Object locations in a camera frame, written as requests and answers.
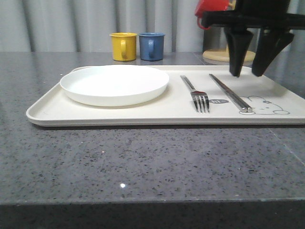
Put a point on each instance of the red enamel mug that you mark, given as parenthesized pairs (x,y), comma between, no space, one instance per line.
(212,5)

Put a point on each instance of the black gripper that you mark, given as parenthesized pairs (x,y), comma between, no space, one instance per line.
(270,15)

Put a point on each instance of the yellow enamel mug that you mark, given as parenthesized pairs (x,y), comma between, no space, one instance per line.
(123,46)

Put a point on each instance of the white round plate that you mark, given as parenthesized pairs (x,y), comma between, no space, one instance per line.
(114,85)

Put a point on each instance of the silver metal fork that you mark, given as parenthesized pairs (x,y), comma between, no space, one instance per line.
(200,98)

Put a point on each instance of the wooden mug tree stand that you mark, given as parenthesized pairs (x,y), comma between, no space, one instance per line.
(222,55)

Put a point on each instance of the beige rabbit serving tray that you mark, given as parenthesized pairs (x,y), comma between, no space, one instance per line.
(246,100)

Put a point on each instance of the blue enamel mug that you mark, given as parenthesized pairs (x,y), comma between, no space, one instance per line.
(151,46)

